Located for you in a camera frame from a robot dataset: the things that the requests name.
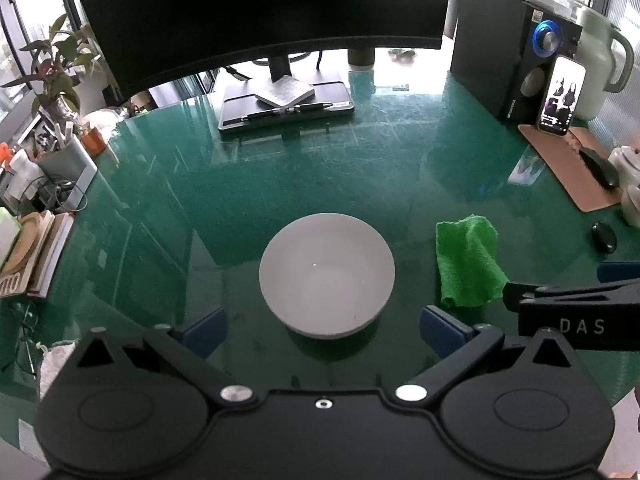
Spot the potted green plant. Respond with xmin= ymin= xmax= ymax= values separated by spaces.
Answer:
xmin=0 ymin=12 xmax=106 ymax=121

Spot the green cloth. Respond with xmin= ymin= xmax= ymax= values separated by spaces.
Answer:
xmin=435 ymin=214 xmax=511 ymax=308

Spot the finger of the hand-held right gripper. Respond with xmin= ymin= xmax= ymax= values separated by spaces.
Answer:
xmin=502 ymin=280 xmax=640 ymax=313
xmin=596 ymin=260 xmax=640 ymax=284

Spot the brown mouse pad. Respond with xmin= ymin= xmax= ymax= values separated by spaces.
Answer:
xmin=517 ymin=124 xmax=623 ymax=212

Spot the grey desk organiser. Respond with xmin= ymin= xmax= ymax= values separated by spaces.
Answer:
xmin=35 ymin=135 xmax=98 ymax=213

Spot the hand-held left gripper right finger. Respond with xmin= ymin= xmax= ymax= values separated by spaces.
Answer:
xmin=382 ymin=305 xmax=576 ymax=406

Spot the smartphone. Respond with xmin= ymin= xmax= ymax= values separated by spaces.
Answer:
xmin=536 ymin=56 xmax=587 ymax=136

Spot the white notebook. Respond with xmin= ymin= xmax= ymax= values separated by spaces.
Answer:
xmin=254 ymin=75 xmax=316 ymax=109

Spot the small black oval object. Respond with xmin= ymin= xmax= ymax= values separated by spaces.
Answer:
xmin=591 ymin=221 xmax=618 ymax=255

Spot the black curved monitor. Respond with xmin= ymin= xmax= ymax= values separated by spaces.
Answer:
xmin=67 ymin=0 xmax=456 ymax=98

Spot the white bowl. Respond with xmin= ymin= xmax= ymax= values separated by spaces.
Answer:
xmin=259 ymin=212 xmax=397 ymax=338

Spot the white towel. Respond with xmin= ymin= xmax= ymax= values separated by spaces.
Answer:
xmin=39 ymin=340 xmax=78 ymax=401

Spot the black pen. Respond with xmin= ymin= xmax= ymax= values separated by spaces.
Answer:
xmin=241 ymin=102 xmax=334 ymax=122

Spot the white cup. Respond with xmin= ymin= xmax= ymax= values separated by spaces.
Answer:
xmin=620 ymin=185 xmax=640 ymax=228

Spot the orange plant pot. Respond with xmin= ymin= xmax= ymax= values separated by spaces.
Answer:
xmin=80 ymin=125 xmax=108 ymax=156

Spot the black computer mouse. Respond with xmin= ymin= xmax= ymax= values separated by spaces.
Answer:
xmin=579 ymin=147 xmax=621 ymax=191

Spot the black monitor stand base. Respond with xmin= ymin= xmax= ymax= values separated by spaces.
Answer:
xmin=217 ymin=52 xmax=356 ymax=133

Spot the black speaker with blue knob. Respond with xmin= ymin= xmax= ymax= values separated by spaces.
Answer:
xmin=450 ymin=0 xmax=583 ymax=122

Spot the pale green kettle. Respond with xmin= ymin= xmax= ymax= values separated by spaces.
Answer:
xmin=570 ymin=6 xmax=635 ymax=121

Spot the black cable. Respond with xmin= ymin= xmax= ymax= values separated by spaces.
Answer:
xmin=37 ymin=175 xmax=88 ymax=213

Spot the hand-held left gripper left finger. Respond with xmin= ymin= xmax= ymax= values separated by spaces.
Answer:
xmin=75 ymin=306 xmax=261 ymax=406

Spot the white teapot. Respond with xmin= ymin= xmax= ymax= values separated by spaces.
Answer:
xmin=607 ymin=145 xmax=640 ymax=188

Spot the wooden board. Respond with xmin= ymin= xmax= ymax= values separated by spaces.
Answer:
xmin=0 ymin=210 xmax=56 ymax=293

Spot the stack of books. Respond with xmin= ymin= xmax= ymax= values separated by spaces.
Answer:
xmin=27 ymin=212 xmax=76 ymax=298

